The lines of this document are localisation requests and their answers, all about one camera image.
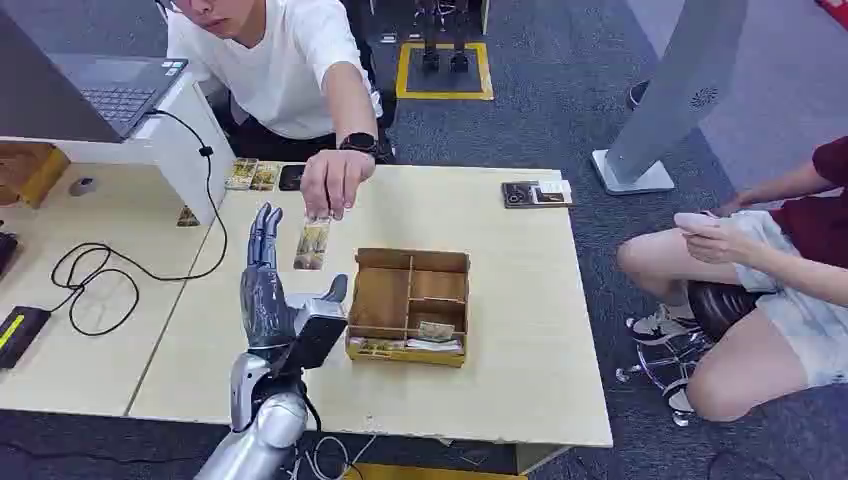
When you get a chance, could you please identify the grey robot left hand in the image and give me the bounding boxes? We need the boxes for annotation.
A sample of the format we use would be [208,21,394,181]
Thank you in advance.
[239,201,350,352]

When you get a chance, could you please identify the person's right hand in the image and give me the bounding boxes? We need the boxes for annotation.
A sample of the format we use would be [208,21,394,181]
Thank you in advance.
[299,148,378,222]

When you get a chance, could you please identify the picture card with brown print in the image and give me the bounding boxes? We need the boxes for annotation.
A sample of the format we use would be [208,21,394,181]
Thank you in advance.
[292,214,332,272]

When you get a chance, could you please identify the black card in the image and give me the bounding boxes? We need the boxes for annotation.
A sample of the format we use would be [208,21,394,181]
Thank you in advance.
[278,164,308,193]

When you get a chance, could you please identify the black wrist watch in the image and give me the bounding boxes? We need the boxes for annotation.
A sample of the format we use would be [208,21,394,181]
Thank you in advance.
[338,131,381,159]

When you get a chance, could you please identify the yellow-brown picture card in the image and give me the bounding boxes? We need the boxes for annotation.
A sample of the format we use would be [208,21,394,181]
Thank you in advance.
[249,162,282,193]

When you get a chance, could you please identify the stack of yellow picture cards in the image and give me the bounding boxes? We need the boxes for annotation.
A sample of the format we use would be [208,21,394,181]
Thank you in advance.
[348,337,406,357]

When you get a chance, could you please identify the wooden box with compartments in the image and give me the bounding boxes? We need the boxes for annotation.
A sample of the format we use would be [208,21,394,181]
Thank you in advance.
[344,247,472,370]

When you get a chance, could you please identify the person in white shirt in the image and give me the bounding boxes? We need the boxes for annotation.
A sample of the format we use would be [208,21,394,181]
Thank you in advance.
[155,0,399,221]

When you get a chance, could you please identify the white laptop stand box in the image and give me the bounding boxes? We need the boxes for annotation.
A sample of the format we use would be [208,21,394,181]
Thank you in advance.
[0,71,237,228]

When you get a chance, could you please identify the small card with grey print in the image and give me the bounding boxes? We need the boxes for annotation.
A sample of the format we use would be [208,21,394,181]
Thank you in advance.
[415,321,457,342]

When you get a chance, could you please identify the stack of white cards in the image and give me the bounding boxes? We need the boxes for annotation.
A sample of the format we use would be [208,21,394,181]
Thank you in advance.
[404,337,464,354]

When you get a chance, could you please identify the black robot legs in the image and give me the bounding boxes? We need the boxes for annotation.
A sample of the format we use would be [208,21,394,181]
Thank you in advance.
[413,0,473,75]

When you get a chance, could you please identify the white cards with print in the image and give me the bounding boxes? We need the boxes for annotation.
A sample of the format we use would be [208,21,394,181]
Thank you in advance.
[529,178,574,206]

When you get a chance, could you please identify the yellow board under desk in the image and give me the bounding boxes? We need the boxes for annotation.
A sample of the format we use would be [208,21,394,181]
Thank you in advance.
[343,462,529,480]

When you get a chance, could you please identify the black device with yellow stripe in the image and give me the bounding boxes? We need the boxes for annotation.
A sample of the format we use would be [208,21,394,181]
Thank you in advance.
[0,305,53,371]

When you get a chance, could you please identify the black object at desk edge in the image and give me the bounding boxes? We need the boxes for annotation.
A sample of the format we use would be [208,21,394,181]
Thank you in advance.
[0,230,20,278]

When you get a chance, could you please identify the grey laptop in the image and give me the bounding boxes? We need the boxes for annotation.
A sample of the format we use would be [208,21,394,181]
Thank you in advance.
[0,6,191,145]

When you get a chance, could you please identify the wooden yellow-edged box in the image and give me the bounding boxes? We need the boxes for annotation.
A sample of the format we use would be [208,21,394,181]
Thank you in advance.
[0,141,72,211]

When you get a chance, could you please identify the black shoe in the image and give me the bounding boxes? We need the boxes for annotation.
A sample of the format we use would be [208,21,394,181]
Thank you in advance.
[625,79,652,112]

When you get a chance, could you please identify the grey floor stand pillar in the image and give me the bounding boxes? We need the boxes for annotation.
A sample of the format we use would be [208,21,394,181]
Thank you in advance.
[590,0,751,197]

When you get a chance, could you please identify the white sneaker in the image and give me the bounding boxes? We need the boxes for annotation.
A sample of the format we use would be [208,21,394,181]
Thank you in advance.
[625,303,705,347]

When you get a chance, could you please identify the chrome stool base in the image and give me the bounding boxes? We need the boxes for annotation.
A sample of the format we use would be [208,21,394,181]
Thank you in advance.
[614,329,718,429]

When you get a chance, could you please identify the dark brown stool seat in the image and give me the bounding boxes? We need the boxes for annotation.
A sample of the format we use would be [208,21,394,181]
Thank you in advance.
[686,280,764,344]

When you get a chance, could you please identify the seated person in red shirt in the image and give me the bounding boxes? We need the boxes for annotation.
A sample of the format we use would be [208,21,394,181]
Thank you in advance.
[615,135,848,425]

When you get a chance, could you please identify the red mat corner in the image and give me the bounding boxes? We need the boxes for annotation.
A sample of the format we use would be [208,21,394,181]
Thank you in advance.
[814,0,848,32]

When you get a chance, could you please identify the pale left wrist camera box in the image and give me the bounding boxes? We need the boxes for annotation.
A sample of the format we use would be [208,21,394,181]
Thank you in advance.
[278,298,350,374]

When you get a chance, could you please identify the black power cable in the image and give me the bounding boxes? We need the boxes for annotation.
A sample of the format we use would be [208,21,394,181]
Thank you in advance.
[49,108,231,339]

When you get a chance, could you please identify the white cables under desk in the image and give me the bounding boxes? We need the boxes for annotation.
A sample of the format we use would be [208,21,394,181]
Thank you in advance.
[288,433,379,480]

